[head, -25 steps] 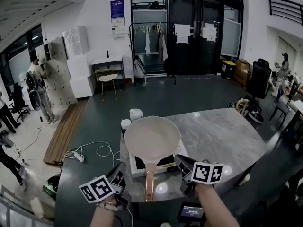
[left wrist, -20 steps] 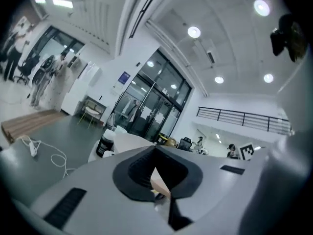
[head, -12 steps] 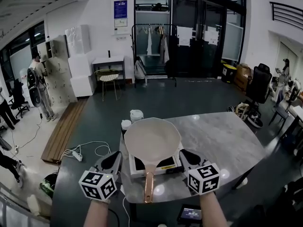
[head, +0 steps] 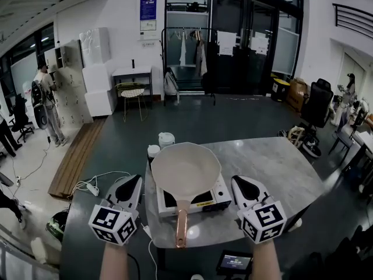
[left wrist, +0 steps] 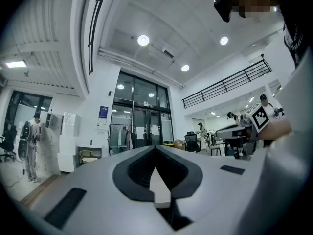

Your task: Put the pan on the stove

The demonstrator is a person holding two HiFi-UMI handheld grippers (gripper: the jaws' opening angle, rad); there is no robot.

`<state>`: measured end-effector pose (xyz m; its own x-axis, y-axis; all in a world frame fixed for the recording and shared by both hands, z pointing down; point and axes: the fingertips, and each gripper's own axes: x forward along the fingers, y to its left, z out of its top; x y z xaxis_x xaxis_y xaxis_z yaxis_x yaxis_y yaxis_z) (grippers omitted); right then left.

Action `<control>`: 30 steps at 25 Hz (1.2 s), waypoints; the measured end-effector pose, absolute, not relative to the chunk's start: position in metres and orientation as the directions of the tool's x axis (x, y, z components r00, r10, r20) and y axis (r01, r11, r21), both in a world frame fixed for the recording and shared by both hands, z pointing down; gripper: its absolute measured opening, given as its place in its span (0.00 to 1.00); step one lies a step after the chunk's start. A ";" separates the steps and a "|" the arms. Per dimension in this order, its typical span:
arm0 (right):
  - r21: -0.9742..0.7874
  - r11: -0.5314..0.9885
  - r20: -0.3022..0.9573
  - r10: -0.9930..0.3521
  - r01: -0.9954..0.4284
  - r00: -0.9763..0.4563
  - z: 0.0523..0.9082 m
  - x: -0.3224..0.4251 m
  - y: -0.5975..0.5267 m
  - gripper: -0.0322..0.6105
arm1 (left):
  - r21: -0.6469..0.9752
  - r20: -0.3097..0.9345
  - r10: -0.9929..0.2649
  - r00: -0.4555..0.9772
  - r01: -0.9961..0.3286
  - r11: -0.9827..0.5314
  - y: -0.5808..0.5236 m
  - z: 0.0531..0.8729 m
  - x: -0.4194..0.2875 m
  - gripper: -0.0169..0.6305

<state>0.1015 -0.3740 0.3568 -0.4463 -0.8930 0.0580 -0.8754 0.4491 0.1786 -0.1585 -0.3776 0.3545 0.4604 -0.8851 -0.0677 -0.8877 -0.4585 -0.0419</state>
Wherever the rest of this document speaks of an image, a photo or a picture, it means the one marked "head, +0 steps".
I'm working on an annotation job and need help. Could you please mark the white plastic bottle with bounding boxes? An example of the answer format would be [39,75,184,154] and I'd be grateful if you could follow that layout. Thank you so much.
[288,218,303,233]

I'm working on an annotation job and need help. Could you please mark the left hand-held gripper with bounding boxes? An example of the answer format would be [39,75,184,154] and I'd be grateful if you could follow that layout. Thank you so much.
[88,174,143,246]

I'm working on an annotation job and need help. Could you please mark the white paper sheet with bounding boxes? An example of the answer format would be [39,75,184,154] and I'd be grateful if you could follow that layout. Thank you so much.
[250,36,269,55]
[217,30,236,57]

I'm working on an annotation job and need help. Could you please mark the black balcony railing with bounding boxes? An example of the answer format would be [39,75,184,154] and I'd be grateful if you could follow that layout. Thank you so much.
[333,3,373,40]

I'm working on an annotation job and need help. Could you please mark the grey hanging garment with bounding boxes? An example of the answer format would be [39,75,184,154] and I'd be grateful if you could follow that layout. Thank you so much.
[193,38,208,78]

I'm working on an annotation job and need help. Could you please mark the cream carved chair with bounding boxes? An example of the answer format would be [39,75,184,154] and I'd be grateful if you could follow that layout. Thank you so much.
[287,126,305,148]

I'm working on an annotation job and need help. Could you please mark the white hanging garment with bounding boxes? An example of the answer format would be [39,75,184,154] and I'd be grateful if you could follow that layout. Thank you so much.
[179,33,187,67]

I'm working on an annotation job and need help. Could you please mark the white power strip cable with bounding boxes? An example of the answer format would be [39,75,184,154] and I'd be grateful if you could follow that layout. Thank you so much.
[71,170,132,200]

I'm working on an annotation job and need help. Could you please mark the cardboard box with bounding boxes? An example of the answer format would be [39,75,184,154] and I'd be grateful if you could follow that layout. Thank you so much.
[287,79,309,113]

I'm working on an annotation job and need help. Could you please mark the black display monitor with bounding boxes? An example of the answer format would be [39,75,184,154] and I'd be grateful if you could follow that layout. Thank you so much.
[217,249,254,277]

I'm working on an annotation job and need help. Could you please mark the grey backpack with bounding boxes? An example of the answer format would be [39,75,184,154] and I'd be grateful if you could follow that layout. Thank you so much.
[163,71,179,96]

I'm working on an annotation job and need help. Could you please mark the wooden slat platform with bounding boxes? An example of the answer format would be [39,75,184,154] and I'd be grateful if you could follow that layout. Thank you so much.
[48,117,107,200]

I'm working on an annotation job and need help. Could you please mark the black bin with yellow lid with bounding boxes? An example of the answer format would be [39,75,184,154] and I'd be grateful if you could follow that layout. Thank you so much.
[270,78,291,102]

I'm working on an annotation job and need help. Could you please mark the person's right forearm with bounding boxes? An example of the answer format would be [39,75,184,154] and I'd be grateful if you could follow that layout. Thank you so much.
[252,239,282,280]

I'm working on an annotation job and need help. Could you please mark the dark blue chair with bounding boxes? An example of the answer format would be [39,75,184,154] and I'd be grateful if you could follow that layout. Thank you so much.
[329,124,355,163]

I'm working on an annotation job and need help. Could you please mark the white foam box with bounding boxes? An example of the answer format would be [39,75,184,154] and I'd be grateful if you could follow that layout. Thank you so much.
[84,89,117,118]
[82,64,113,93]

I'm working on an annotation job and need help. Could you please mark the green black bag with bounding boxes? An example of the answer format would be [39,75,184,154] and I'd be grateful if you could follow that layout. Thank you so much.
[45,211,68,242]

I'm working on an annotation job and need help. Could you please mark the black glass double door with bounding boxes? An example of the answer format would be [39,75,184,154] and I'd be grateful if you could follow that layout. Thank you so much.
[211,0,304,96]

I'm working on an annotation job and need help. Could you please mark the black white backpack rig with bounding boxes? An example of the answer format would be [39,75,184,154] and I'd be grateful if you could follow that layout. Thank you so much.
[30,80,49,131]
[302,135,322,158]

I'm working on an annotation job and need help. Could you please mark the black cable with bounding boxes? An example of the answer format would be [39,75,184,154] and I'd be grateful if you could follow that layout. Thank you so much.
[126,251,142,280]

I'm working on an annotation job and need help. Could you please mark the blue wall poster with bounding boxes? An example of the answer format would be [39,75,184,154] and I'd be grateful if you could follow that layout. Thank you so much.
[139,0,157,22]

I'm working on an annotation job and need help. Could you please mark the whiteboard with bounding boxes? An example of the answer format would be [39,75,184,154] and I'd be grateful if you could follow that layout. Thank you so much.
[10,52,40,93]

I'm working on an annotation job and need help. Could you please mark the tall wrapped white box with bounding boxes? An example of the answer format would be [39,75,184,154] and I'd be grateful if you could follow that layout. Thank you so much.
[79,27,111,67]

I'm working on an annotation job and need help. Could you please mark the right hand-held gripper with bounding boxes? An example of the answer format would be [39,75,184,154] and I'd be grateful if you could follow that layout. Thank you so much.
[231,176,288,244]

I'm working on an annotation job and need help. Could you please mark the beige metal lockers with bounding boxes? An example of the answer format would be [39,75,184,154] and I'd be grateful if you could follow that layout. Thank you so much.
[44,39,94,127]

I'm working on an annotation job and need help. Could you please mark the person's left forearm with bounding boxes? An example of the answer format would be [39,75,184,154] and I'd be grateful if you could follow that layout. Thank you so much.
[98,240,131,280]

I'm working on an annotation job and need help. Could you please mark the white plastic jug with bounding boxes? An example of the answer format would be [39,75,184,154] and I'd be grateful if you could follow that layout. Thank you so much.
[30,237,47,264]

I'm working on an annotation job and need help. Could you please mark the black clothes rack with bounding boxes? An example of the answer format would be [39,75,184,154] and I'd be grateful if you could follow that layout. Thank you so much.
[160,27,218,107]

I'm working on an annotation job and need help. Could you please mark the gold wire chair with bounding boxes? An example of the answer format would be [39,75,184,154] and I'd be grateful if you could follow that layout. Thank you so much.
[115,82,149,123]

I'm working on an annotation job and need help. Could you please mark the white side table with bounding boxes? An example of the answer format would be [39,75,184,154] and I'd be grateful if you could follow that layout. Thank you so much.
[112,65,153,110]

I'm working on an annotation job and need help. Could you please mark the white adapter cable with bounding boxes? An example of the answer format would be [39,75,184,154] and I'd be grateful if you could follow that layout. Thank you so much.
[147,237,160,280]

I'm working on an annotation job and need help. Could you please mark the white wall notice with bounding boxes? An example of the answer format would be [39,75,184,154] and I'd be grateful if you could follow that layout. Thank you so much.
[139,20,157,32]

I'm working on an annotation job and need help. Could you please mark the black office chair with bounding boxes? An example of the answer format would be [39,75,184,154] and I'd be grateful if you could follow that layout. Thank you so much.
[10,93,35,143]
[300,78,335,131]

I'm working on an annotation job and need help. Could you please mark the white lidded jar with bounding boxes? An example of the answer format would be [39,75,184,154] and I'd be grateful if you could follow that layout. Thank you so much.
[158,132,176,150]

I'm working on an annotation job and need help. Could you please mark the beige frying pan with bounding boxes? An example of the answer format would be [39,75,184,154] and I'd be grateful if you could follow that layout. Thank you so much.
[150,142,222,249]

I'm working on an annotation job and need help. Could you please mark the white appliance with dark window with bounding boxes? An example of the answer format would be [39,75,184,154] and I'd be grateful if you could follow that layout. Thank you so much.
[156,173,233,218]

